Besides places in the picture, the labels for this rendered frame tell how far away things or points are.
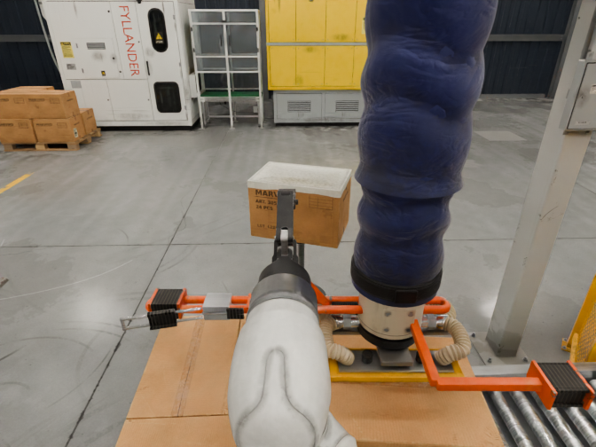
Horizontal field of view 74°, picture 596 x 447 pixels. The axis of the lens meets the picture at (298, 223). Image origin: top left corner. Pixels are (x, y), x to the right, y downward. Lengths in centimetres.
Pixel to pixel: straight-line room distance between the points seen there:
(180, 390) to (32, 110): 648
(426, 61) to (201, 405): 148
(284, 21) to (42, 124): 449
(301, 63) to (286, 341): 781
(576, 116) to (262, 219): 176
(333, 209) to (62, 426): 190
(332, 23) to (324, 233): 604
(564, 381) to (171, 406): 137
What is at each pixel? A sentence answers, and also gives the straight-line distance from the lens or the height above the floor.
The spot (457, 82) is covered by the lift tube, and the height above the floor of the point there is 182.
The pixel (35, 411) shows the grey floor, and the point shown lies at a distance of 281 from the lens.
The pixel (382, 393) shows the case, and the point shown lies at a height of 94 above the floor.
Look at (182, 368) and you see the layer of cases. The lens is 193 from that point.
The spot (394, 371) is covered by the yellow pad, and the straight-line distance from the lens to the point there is 109.
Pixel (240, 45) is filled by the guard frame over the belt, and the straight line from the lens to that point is 808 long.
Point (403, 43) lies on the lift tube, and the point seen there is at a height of 188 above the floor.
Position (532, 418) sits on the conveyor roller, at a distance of 193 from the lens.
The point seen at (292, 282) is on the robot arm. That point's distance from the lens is 50.
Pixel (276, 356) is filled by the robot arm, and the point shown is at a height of 163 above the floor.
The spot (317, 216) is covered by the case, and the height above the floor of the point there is 83.
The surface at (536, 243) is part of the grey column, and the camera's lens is 249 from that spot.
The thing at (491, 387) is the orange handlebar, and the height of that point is 124.
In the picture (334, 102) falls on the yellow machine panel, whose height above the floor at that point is 48.
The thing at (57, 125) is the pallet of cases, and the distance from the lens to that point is 765.
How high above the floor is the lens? 191
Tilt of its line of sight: 27 degrees down
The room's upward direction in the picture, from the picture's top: straight up
